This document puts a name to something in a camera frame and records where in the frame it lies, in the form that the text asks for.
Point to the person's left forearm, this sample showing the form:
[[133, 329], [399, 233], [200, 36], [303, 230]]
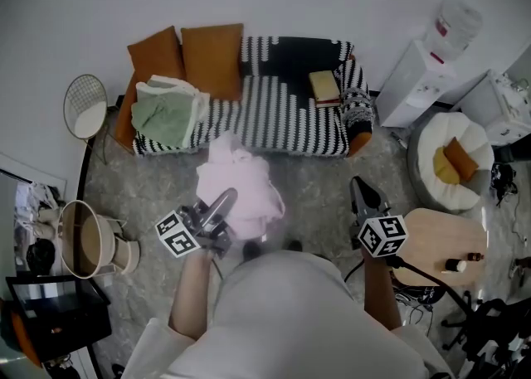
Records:
[[193, 298]]

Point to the person's black right shoe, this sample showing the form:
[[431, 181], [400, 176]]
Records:
[[294, 245]]

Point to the beige round basket table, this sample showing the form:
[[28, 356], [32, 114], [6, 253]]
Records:
[[89, 240]]

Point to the pink cloth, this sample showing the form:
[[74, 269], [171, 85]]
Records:
[[245, 186]]

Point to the small brown bottle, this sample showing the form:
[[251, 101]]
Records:
[[476, 256]]

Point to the clear water bottle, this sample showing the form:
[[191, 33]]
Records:
[[454, 27]]

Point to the person's white shirt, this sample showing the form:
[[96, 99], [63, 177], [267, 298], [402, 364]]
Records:
[[282, 319]]

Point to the person's black shoe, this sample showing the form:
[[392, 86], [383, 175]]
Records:
[[251, 249], [294, 245]]

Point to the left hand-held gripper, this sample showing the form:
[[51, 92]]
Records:
[[176, 234]]

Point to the white sink cabinet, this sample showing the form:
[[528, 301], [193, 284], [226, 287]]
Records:
[[493, 108]]

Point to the white water dispenser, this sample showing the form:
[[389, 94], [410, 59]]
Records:
[[410, 87]]

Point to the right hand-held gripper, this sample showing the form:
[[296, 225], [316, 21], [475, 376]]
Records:
[[381, 236]]

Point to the red book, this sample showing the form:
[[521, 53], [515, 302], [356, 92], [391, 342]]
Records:
[[329, 103]]

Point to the small orange cushion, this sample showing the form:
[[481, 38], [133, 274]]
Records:
[[462, 159]]

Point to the round wooden side table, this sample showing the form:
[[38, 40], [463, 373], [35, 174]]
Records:
[[439, 236]]

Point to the white folded blanket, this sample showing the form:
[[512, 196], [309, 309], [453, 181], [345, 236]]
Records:
[[199, 97]]

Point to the white beanbag chair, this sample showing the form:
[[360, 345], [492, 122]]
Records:
[[427, 178]]

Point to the patterned fringe blanket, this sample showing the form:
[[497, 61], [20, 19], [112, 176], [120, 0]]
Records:
[[357, 108]]

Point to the yellow cushion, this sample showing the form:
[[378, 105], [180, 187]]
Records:
[[444, 168]]

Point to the person's black left shoe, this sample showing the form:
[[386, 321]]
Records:
[[251, 249]]

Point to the black office chair base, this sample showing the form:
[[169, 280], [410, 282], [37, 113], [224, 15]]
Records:
[[481, 319]]

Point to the black white patterned blanket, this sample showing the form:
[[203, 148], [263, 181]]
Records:
[[282, 120]]

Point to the person's right forearm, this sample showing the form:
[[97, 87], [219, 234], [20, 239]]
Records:
[[379, 290]]

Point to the green folded clothing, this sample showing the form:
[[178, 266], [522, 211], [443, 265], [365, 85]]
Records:
[[166, 118]]

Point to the yellow book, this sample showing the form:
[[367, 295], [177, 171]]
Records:
[[324, 85]]

